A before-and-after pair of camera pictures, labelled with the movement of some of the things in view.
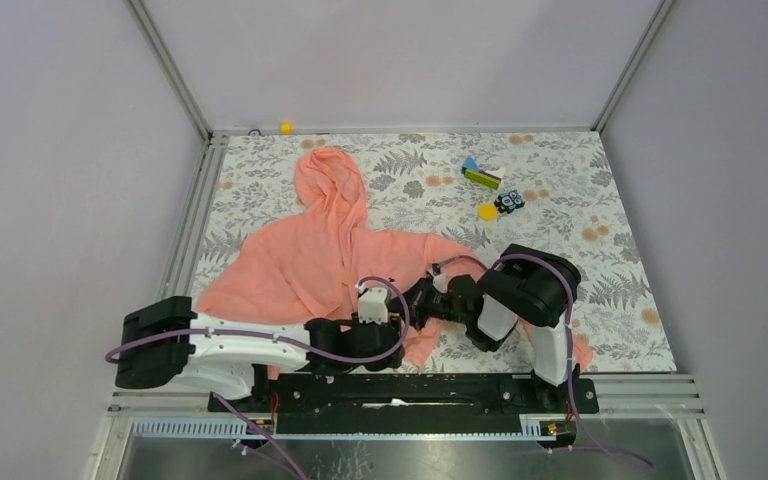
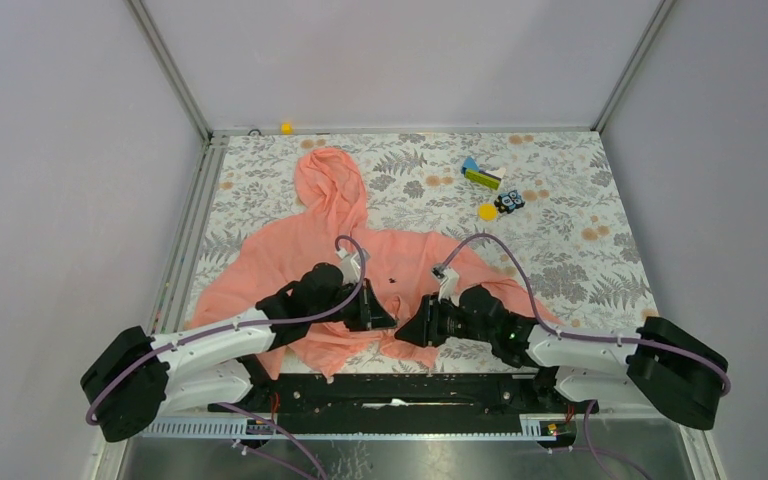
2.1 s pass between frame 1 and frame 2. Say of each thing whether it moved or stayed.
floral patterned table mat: stayed
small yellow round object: stayed
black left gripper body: moved
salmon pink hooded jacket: stayed
